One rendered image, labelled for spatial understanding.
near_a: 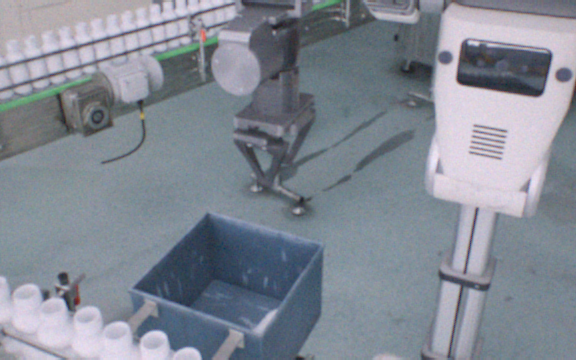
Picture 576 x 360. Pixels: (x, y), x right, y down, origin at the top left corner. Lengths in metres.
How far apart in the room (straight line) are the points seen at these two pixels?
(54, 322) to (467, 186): 0.76
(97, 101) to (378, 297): 1.40
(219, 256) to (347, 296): 1.18
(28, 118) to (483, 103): 1.50
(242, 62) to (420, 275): 2.27
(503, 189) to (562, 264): 1.91
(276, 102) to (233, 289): 0.95
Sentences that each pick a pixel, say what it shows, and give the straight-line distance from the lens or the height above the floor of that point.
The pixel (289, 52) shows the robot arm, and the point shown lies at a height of 1.57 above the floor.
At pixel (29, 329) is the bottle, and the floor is 1.12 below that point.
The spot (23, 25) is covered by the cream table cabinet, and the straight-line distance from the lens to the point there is 4.66.
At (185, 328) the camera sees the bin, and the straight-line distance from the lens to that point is 1.31.
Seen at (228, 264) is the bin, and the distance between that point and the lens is 1.59.
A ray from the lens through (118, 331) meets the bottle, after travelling 0.96.
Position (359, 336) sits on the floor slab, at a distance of 2.53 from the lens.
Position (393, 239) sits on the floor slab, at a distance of 3.02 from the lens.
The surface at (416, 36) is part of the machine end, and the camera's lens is 4.75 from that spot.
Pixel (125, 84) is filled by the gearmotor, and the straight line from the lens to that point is 2.12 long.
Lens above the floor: 1.81
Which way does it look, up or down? 32 degrees down
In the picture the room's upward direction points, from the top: straight up
